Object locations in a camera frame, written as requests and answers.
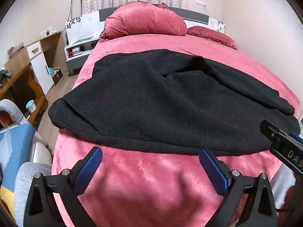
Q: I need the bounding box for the black knitted coat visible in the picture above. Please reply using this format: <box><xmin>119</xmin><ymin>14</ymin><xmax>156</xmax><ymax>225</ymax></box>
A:
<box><xmin>48</xmin><ymin>49</ymin><xmax>301</xmax><ymax>156</ymax></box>

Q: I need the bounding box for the white pot blue lid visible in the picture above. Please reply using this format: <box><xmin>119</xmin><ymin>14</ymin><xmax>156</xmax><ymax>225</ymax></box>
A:
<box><xmin>26</xmin><ymin>99</ymin><xmax>37</xmax><ymax>114</ymax></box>

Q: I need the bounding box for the white cable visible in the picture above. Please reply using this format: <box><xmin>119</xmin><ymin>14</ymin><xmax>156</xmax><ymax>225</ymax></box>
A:
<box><xmin>68</xmin><ymin>0</ymin><xmax>79</xmax><ymax>20</ymax></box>

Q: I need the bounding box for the grey office chair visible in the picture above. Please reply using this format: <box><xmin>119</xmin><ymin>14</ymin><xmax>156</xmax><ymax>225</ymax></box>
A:
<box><xmin>0</xmin><ymin>98</ymin><xmax>54</xmax><ymax>227</ymax></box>

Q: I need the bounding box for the large pink pillow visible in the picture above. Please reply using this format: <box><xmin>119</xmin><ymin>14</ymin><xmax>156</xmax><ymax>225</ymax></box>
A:
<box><xmin>99</xmin><ymin>2</ymin><xmax>187</xmax><ymax>43</ymax></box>

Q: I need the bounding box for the white grey nightstand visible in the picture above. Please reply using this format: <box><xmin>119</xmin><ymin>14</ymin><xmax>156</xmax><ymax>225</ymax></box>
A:
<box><xmin>64</xmin><ymin>36</ymin><xmax>100</xmax><ymax>76</ymax></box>

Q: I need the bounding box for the white fluffy cloth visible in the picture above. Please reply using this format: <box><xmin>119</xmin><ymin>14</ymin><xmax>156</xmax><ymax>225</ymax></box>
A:
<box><xmin>270</xmin><ymin>168</ymin><xmax>297</xmax><ymax>206</ymax></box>

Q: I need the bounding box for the wooden desk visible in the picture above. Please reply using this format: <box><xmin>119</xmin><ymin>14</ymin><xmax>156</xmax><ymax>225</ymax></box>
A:
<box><xmin>0</xmin><ymin>31</ymin><xmax>68</xmax><ymax>128</ymax></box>

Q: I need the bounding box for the dark flat pad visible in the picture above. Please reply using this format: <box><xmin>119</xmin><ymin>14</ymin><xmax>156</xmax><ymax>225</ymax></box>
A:
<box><xmin>73</xmin><ymin>36</ymin><xmax>95</xmax><ymax>44</ymax></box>

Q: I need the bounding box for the pink cloth bundle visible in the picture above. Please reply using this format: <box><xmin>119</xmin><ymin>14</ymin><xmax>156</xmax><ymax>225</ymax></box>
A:
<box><xmin>7</xmin><ymin>43</ymin><xmax>25</xmax><ymax>57</ymax></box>

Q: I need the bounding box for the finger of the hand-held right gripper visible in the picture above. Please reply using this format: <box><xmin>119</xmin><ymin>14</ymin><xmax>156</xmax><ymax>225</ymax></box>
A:
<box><xmin>289</xmin><ymin>131</ymin><xmax>303</xmax><ymax>147</ymax></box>
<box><xmin>260</xmin><ymin>120</ymin><xmax>303</xmax><ymax>172</ymax></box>

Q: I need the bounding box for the white grey headboard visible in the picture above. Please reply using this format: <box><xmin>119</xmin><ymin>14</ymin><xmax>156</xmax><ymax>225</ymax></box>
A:
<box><xmin>66</xmin><ymin>7</ymin><xmax>225</xmax><ymax>43</ymax></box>

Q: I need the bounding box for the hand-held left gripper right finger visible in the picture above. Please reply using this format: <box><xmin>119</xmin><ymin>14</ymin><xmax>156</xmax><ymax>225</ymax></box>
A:
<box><xmin>199</xmin><ymin>148</ymin><xmax>278</xmax><ymax>227</ymax></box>

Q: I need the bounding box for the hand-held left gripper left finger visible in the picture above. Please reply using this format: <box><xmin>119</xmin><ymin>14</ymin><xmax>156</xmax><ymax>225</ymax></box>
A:
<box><xmin>24</xmin><ymin>147</ymin><xmax>103</xmax><ymax>227</ymax></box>

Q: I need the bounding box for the white cabinet door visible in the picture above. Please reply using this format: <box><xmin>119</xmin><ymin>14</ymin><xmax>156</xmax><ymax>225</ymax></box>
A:
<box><xmin>31</xmin><ymin>52</ymin><xmax>55</xmax><ymax>95</ymax></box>

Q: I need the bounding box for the dark storage box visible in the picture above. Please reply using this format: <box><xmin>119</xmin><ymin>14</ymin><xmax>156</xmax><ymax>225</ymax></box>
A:
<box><xmin>51</xmin><ymin>70</ymin><xmax>63</xmax><ymax>86</ymax></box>

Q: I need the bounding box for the small pink pillow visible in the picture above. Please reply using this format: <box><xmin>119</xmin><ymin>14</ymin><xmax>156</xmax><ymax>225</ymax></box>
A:
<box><xmin>186</xmin><ymin>26</ymin><xmax>238</xmax><ymax>51</ymax></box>

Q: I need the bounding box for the white drawer front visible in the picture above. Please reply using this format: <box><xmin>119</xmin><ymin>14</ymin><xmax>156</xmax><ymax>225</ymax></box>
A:
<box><xmin>27</xmin><ymin>41</ymin><xmax>43</xmax><ymax>58</ymax></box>

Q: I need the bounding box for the blue seat cushion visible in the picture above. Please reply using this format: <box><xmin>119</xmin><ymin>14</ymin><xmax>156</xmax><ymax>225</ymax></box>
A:
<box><xmin>0</xmin><ymin>123</ymin><xmax>36</xmax><ymax>194</ymax></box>

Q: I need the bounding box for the bed with pink sheet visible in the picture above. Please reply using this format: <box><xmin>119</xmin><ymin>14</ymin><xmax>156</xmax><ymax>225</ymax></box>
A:
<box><xmin>51</xmin><ymin>32</ymin><xmax>302</xmax><ymax>227</ymax></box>

